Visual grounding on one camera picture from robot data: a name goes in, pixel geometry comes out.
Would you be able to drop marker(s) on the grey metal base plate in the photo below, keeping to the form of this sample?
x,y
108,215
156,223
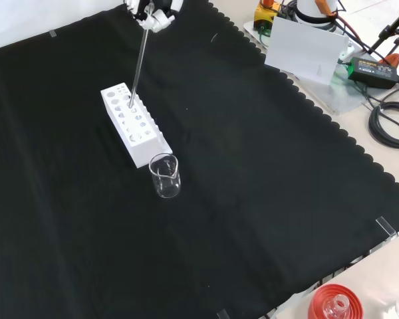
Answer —
x,y
342,96

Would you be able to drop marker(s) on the white test tube rack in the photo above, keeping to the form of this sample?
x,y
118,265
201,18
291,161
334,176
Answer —
x,y
121,134

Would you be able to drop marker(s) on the black power adapter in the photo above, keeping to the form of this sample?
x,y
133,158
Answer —
x,y
372,71

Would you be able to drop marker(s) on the clear glass flask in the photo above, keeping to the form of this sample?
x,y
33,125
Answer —
x,y
339,304

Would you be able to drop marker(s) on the clear glass rod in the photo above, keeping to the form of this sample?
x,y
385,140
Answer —
x,y
139,66

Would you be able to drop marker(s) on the black scalloped bench cloth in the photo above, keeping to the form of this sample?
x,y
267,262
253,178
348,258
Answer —
x,y
252,166

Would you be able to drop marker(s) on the black tripod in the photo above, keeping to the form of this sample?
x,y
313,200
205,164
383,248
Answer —
x,y
385,32

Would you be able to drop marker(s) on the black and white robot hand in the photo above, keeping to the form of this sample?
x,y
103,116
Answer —
x,y
156,20

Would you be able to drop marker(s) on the pale white board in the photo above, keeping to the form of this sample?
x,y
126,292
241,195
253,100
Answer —
x,y
302,50

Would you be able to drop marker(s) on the yellow stop button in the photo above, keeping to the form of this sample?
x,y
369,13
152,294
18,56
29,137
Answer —
x,y
264,15

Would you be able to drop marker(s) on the clear acrylic cloth clip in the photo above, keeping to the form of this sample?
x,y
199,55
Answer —
x,y
385,228
222,314

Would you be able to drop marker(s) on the orange clamp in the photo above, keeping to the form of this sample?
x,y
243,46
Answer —
x,y
394,60

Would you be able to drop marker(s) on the clear glass beaker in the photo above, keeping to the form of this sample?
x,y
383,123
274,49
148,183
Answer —
x,y
165,192

